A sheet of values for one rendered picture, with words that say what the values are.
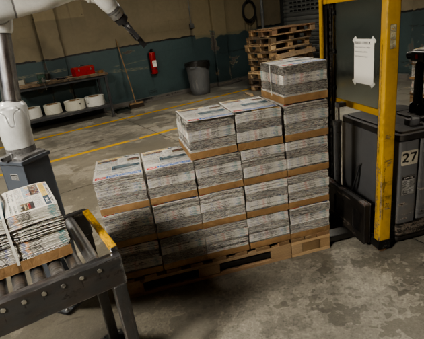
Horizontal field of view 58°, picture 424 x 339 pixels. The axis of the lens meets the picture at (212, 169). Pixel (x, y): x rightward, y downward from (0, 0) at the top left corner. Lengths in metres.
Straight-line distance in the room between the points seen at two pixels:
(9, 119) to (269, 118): 1.44
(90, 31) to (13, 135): 6.75
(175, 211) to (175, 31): 7.60
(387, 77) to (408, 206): 0.91
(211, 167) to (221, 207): 0.27
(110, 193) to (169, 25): 7.58
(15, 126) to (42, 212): 0.89
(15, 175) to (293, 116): 1.63
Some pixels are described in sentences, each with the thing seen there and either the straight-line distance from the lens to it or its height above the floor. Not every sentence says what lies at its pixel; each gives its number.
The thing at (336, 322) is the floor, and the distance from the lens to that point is 2.32.
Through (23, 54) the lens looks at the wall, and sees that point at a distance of 8.68.
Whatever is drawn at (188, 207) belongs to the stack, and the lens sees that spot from 2.36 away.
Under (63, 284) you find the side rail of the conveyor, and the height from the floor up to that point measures 0.78.
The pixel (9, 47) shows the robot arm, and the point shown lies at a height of 1.58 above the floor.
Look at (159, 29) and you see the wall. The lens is 9.47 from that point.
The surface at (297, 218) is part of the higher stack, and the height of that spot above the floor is 0.29.
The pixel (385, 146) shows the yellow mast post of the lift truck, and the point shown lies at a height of 0.75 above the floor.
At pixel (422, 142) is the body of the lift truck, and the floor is 0.71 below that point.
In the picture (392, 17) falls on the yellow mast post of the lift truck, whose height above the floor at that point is 1.48.
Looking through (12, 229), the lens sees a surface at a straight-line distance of 1.54.
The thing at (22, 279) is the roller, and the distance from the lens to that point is 1.59.
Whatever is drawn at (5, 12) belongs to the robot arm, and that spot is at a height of 1.75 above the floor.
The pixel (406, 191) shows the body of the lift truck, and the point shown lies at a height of 0.40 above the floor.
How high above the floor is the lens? 1.57
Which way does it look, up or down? 21 degrees down
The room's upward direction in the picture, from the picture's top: 7 degrees counter-clockwise
